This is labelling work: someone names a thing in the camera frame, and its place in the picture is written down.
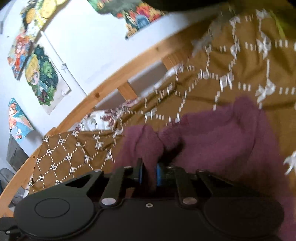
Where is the maroon knit garment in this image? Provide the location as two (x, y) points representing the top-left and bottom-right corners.
(114, 97), (295, 240)

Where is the white floral bedsheet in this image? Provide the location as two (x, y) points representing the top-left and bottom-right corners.
(69, 15), (229, 131)

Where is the small cartoon poster lower left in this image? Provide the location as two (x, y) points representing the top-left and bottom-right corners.
(8, 98), (34, 143)

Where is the blond character poster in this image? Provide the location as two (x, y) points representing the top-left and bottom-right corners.
(25, 44), (71, 114)

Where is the brown PF patterned blanket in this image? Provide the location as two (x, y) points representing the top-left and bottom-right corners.
(29, 9), (295, 193)

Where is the colourful cartoon poster right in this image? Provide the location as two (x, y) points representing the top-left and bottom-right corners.
(88, 0), (167, 39)

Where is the red cartoon poster upper left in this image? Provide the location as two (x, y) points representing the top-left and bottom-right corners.
(7, 32), (33, 79)

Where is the yellow cartoon poster top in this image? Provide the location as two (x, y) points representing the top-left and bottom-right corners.
(20, 0), (67, 31)

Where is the lime green cloth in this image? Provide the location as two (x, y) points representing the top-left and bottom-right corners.
(269, 10), (286, 39)

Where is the wooden bed frame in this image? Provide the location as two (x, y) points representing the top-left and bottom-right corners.
(0, 16), (220, 218)

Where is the white wall cable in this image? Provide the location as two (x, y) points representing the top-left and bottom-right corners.
(40, 31), (88, 96)

